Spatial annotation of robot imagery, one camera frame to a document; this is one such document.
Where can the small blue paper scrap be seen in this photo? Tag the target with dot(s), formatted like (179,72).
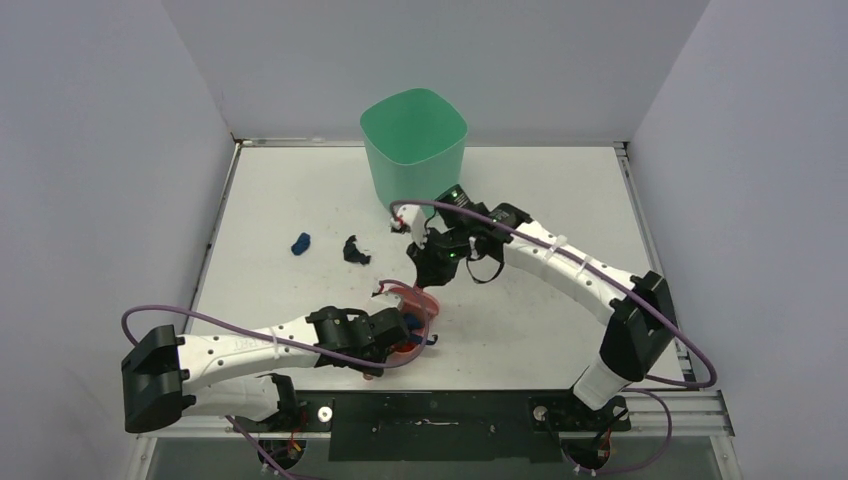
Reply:
(301,244)

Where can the dark navy paper scrap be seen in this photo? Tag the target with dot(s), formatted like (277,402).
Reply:
(352,254)

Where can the pink hand brush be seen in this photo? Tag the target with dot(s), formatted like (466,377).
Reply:
(417,302)

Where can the pink plastic dustpan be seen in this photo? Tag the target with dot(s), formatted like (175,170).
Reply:
(410,355)

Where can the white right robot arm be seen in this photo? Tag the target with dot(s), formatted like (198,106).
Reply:
(635,310)

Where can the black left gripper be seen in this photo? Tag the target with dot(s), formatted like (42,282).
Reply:
(366,368)

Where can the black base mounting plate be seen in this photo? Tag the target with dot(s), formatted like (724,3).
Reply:
(438,425)

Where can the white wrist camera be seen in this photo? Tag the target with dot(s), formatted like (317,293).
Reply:
(382,299)
(410,219)

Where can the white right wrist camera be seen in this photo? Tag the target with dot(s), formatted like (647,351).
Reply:
(410,219)

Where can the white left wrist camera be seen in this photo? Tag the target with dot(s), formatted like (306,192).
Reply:
(382,299)

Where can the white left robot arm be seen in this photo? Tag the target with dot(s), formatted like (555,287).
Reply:
(239,372)

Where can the aluminium frame rail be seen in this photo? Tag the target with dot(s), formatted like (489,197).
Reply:
(694,414)

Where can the red paper scrap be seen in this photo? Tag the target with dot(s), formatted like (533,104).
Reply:
(405,347)

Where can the long blue paper scrap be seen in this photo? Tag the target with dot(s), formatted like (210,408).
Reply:
(416,328)

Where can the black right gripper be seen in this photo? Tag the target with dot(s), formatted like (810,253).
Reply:
(429,261)

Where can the green plastic bin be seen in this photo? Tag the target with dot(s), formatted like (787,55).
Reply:
(414,142)

